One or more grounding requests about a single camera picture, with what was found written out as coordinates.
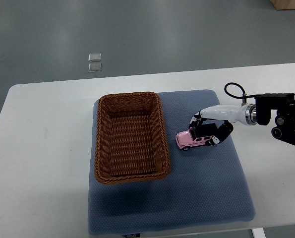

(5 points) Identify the wooden box corner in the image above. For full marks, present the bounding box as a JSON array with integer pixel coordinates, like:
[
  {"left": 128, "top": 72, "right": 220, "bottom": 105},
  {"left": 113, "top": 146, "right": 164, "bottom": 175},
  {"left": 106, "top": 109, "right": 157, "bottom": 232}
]
[{"left": 270, "top": 0, "right": 295, "bottom": 10}]

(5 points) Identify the white table leg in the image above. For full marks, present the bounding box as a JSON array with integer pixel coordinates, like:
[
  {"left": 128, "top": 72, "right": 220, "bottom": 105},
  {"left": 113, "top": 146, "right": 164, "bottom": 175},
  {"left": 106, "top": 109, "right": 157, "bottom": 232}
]
[{"left": 251, "top": 228, "right": 266, "bottom": 238}]

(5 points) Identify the brown woven wicker basket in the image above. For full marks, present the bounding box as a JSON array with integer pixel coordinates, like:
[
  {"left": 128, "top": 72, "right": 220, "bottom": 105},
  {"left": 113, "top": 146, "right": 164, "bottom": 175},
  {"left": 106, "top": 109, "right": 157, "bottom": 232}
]
[{"left": 94, "top": 92, "right": 171, "bottom": 184}]

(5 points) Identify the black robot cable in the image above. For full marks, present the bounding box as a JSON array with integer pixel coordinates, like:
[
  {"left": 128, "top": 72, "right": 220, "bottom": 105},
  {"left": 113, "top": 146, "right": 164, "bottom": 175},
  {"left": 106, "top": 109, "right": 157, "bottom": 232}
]
[{"left": 224, "top": 82, "right": 256, "bottom": 106}]

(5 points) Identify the pink toy car black roof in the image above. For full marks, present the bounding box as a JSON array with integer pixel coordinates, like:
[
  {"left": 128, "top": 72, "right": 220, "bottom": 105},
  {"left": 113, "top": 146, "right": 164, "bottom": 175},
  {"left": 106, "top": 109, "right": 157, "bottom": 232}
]
[{"left": 176, "top": 123, "right": 217, "bottom": 151}]

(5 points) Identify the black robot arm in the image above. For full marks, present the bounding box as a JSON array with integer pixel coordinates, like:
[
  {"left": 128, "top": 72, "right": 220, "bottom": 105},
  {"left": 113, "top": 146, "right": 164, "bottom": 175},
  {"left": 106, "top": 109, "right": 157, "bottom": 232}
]
[{"left": 189, "top": 93, "right": 295, "bottom": 146}]

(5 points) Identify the blue-grey fabric mat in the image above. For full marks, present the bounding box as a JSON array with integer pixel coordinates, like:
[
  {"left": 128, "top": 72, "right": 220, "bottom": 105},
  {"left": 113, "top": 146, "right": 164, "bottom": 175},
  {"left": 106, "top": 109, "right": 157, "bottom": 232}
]
[{"left": 88, "top": 90, "right": 255, "bottom": 236}]

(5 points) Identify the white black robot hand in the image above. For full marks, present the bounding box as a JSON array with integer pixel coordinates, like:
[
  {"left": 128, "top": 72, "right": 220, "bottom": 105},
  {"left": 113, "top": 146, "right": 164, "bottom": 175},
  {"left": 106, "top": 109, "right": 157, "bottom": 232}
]
[{"left": 188, "top": 105, "right": 249, "bottom": 146}]

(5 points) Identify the upper silver floor plate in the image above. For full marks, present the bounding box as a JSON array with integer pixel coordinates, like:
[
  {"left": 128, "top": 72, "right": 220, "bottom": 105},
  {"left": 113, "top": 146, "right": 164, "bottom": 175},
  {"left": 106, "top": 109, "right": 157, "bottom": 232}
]
[{"left": 88, "top": 53, "right": 102, "bottom": 62}]

